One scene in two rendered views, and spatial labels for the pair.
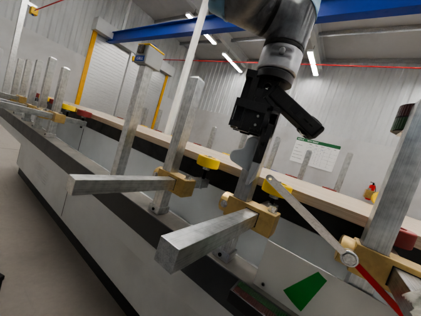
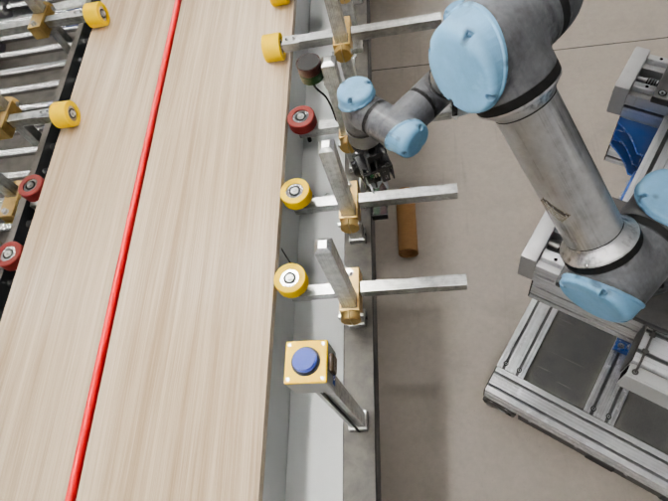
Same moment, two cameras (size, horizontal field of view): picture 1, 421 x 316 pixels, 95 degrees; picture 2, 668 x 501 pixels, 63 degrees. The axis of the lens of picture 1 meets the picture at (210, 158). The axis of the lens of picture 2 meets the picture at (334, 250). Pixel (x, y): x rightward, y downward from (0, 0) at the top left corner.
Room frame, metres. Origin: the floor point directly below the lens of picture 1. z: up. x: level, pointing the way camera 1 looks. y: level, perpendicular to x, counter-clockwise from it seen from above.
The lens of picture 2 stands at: (0.68, 0.66, 2.05)
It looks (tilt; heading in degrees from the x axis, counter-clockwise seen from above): 60 degrees down; 260
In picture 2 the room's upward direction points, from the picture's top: 24 degrees counter-clockwise
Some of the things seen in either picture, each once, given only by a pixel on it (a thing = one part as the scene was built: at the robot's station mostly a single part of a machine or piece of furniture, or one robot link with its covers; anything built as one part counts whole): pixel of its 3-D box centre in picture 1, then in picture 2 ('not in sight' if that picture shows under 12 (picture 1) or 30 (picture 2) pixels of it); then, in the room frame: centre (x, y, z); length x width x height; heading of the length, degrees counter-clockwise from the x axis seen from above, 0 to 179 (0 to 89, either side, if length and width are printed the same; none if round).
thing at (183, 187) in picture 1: (173, 180); (351, 295); (0.58, 0.09, 0.81); 0.14 x 0.06 x 0.05; 58
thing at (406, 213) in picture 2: not in sight; (407, 222); (0.15, -0.41, 0.04); 0.30 x 0.08 x 0.08; 58
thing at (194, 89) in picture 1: (175, 153); (344, 291); (0.59, 0.11, 0.89); 0.04 x 0.04 x 0.48; 58
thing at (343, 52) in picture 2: not in sight; (342, 39); (0.18, -0.54, 0.95); 0.14 x 0.06 x 0.05; 58
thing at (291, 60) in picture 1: (278, 65); (365, 130); (0.38, -0.07, 1.13); 0.08 x 0.08 x 0.05
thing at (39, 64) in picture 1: (32, 92); not in sight; (1.40, 1.37, 0.91); 0.04 x 0.04 x 0.48; 58
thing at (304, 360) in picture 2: not in sight; (305, 361); (0.73, 0.33, 1.22); 0.04 x 0.04 x 0.02
